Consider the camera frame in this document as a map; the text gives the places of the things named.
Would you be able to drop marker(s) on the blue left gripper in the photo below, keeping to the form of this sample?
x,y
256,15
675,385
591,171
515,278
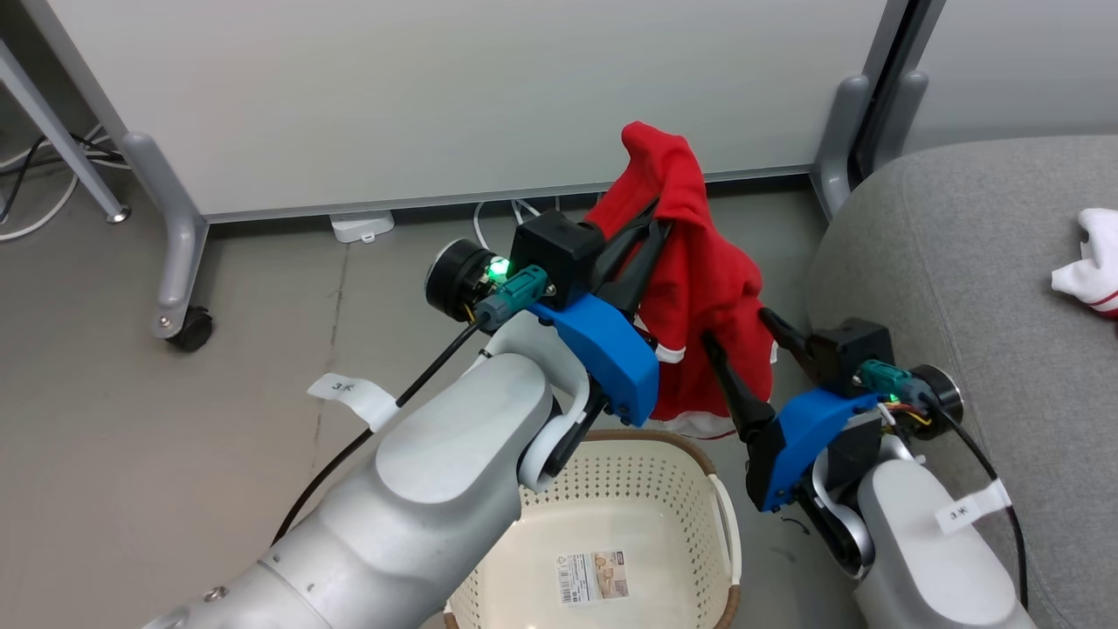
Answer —
x,y
611,349

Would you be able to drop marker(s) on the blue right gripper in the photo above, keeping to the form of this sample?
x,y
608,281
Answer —
x,y
808,432

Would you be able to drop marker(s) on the red garment with white trim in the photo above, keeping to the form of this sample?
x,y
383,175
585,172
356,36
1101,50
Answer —
x,y
707,279

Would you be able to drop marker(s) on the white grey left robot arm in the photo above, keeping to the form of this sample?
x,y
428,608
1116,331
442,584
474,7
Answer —
x,y
419,507

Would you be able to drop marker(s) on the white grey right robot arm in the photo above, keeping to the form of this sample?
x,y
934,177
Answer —
x,y
926,559

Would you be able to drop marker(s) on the grey fabric sofa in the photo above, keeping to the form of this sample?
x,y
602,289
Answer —
x,y
961,262

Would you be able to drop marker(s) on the black left wrist cylinder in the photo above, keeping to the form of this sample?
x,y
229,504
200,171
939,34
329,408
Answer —
x,y
454,279

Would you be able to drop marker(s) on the black wrist cylinder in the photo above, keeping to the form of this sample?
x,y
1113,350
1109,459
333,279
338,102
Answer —
x,y
942,393
454,279

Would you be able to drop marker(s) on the black right wrist cylinder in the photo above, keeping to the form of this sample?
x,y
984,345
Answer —
x,y
942,393

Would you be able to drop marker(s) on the cream perforated laundry basket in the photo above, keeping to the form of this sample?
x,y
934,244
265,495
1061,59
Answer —
x,y
629,507

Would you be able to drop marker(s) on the grey partition foot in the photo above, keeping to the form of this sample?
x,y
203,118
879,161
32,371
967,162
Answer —
x,y
838,140
904,114

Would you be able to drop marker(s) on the large white partition panel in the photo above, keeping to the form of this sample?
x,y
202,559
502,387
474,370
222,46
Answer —
x,y
437,87

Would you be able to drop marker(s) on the small white plastic box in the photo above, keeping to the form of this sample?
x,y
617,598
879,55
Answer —
x,y
362,225

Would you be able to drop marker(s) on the printed basket label sticker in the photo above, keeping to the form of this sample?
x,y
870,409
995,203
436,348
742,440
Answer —
x,y
592,577

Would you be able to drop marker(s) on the white garment with red stripe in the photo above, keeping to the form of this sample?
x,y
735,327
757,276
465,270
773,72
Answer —
x,y
1092,266

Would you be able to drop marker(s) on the narrow white partition panel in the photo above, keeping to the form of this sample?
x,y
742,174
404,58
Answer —
x,y
1013,61

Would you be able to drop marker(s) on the black caster wheel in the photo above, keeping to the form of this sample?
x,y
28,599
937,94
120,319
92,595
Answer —
x,y
192,330

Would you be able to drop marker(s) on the grey table leg with caster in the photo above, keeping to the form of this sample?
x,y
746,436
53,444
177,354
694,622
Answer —
x,y
179,245

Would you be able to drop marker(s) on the grey metal table leg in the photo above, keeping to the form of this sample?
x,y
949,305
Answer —
x,y
52,122

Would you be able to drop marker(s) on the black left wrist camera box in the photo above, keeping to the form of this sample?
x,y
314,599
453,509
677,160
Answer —
x,y
559,249

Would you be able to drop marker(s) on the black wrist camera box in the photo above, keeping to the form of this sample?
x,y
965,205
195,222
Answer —
x,y
559,249
852,349

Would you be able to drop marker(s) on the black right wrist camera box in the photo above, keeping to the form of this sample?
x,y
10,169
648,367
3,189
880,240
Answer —
x,y
852,349

